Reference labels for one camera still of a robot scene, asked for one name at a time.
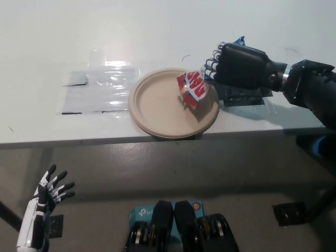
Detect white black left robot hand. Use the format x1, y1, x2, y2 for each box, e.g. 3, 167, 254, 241
16, 164, 76, 252

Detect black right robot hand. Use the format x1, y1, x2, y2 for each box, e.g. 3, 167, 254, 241
201, 41, 287, 92

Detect red blue sunflower seed bag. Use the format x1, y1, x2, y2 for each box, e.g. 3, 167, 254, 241
176, 36, 247, 110

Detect beige paper plate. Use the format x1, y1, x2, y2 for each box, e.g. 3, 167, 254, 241
128, 67, 220, 139

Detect black robot torso blocks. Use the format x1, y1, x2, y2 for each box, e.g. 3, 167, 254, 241
124, 199, 239, 252

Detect small black floor marker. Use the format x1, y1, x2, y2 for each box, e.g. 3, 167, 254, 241
49, 214, 65, 239

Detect teal router box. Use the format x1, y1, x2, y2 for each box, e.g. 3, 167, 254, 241
128, 199, 204, 242

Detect clear plastic sheet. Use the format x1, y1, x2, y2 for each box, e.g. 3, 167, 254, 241
61, 67, 137, 115

